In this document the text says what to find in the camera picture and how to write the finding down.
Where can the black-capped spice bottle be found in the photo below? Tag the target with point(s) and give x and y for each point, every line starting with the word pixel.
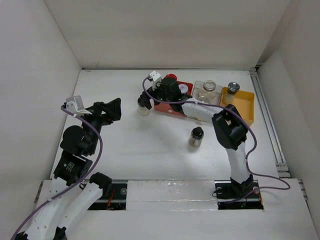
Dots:
pixel 196 137

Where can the wide clear glass jar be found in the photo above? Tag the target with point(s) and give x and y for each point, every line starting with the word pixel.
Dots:
pixel 204 99

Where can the red-capped sauce bottle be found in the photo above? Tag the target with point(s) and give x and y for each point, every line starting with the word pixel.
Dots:
pixel 171 75

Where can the small white bottle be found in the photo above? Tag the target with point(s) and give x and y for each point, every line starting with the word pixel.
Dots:
pixel 229 96

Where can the yellow tray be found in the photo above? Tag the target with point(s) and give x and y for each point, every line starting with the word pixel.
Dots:
pixel 244 103

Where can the clear plastic tray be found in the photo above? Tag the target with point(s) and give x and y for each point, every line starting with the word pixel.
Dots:
pixel 197 90

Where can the silver-lid brown spice jar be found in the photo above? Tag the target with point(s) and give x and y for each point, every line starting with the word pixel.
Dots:
pixel 183 88

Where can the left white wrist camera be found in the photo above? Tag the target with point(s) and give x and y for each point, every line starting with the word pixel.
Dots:
pixel 74 105

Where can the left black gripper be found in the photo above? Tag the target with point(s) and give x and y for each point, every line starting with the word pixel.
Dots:
pixel 112 109

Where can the black-capped glass bottle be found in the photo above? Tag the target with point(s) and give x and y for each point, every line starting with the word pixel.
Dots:
pixel 142 109

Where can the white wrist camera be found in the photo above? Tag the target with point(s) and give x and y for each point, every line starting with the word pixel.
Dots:
pixel 155 78
pixel 74 105

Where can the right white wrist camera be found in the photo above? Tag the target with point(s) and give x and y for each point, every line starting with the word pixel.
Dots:
pixel 155 78

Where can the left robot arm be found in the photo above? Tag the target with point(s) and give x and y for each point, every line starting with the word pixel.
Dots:
pixel 74 188

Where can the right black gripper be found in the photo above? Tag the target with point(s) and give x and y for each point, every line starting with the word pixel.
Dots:
pixel 146 98

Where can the red tray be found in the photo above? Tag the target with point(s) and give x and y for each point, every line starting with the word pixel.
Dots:
pixel 166 108

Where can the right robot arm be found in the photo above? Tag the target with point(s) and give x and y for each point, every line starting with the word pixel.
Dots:
pixel 229 127

